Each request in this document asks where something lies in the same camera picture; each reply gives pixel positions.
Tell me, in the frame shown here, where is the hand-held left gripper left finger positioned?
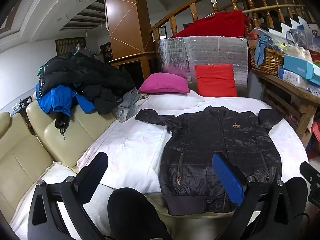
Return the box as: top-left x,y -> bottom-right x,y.
27,152 -> 109,240

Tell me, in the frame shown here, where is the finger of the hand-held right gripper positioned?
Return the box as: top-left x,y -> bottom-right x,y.
300,161 -> 320,183

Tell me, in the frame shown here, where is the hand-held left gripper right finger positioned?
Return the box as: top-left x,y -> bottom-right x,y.
212,152 -> 287,240

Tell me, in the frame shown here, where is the black quilted jacket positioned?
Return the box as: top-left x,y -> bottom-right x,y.
135,106 -> 285,216

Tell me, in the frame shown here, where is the white floral blanket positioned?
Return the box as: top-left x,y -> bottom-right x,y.
77,90 -> 309,198

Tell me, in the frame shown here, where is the person's left leg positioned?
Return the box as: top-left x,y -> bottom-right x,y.
107,187 -> 173,240

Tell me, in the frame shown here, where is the cream leather sofa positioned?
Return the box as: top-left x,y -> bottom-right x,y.
0,94 -> 118,224

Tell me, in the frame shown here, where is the grey garment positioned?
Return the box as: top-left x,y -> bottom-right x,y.
112,89 -> 148,123

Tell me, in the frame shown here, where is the blue white packet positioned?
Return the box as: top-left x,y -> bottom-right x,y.
307,80 -> 320,95

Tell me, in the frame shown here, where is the blue jacket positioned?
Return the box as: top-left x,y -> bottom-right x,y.
36,82 -> 97,117

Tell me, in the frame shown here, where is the wooden table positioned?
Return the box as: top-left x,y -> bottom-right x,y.
251,69 -> 320,143

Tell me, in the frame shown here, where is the white fleece throw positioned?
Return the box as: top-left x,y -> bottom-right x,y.
10,162 -> 165,240

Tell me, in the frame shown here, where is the white blue tissue pack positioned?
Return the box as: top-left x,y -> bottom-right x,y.
278,66 -> 308,89

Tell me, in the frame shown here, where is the red pillow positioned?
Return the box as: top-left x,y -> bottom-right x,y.
194,64 -> 238,97

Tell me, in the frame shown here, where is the black puffer coat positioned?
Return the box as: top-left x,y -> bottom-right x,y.
37,52 -> 137,115

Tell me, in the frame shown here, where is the light blue cardboard box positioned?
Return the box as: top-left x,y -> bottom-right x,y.
283,54 -> 320,85

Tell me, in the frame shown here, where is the magenta pillow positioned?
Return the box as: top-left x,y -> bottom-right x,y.
137,72 -> 190,94

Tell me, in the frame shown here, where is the wicker basket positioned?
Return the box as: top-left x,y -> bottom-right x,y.
248,45 -> 284,75

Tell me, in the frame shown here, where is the beige knitted cloth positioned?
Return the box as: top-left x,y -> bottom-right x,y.
285,46 -> 313,62

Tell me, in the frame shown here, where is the blue cloth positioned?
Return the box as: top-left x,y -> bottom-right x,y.
255,35 -> 272,65

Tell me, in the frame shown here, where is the dark wooden cabinet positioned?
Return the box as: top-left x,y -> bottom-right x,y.
55,37 -> 87,55

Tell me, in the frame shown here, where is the clear bag with dark item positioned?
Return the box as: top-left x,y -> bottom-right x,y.
286,29 -> 313,48

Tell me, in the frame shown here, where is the red cloth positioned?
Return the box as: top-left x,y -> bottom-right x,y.
172,10 -> 252,38

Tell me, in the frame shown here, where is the wooden pillar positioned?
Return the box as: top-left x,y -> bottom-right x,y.
104,0 -> 157,90

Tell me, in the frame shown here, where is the wooden stair railing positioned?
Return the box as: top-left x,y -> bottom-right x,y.
149,0 -> 315,40

